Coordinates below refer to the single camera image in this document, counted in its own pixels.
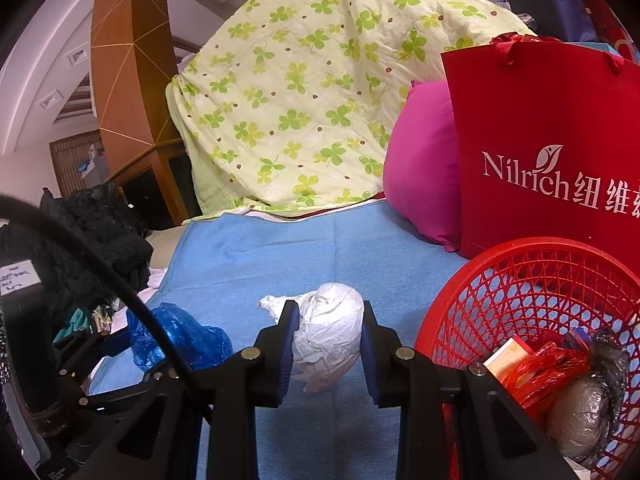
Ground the orange cream cardboard box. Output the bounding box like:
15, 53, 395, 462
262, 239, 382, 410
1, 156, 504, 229
482, 336, 532, 381

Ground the white plastic bag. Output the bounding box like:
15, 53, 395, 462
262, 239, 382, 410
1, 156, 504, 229
258, 282, 365, 395

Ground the grey transparent plastic bag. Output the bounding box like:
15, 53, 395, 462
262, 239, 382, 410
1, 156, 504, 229
545, 327, 631, 463

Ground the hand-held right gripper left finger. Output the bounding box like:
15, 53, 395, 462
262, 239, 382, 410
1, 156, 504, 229
37, 300, 301, 480

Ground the light blue towel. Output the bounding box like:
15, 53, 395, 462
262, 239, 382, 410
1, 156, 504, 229
87, 205, 471, 480

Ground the brown wooden cabinet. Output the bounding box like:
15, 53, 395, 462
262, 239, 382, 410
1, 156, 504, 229
90, 0, 201, 226

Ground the green clover print quilt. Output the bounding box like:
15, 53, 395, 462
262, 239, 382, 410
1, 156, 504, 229
165, 0, 538, 218

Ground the red paper gift bag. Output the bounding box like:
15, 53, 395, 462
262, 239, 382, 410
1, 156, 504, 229
440, 32, 640, 261

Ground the dark blue cloth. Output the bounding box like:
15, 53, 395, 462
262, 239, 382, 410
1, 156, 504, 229
565, 0, 601, 41

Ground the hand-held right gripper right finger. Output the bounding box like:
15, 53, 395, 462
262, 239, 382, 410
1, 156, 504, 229
360, 300, 581, 480

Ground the black cable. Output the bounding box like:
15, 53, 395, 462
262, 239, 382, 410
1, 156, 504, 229
0, 195, 211, 421

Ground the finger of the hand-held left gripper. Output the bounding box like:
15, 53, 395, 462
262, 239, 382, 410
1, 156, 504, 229
82, 370, 173, 413
52, 330, 136, 376

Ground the blue snack packet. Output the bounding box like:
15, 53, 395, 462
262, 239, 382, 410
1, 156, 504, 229
565, 326, 593, 351

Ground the pink pillow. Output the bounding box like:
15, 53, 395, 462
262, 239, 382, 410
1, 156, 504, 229
382, 79, 463, 253

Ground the red plastic bag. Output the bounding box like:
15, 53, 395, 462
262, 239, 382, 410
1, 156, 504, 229
500, 342, 591, 423

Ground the wooden door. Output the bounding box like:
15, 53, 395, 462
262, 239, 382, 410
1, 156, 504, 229
50, 130, 106, 186

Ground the black cloth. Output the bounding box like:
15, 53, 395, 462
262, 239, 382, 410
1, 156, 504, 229
40, 182, 155, 306

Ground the red plastic mesh basket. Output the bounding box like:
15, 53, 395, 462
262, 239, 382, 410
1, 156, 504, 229
414, 236, 640, 480

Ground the blue plastic bag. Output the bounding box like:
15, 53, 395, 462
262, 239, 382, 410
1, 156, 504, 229
127, 302, 234, 373

